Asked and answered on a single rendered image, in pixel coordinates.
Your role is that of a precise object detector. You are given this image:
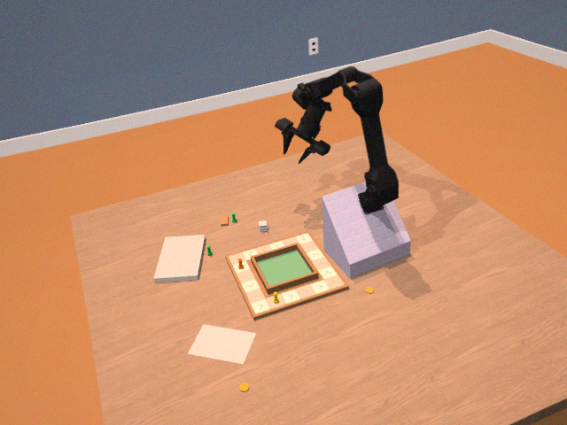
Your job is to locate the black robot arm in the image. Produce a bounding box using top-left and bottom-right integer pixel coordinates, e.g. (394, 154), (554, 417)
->
(292, 66), (399, 214)

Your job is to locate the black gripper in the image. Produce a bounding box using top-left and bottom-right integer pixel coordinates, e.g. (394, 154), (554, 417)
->
(275, 113), (330, 164)

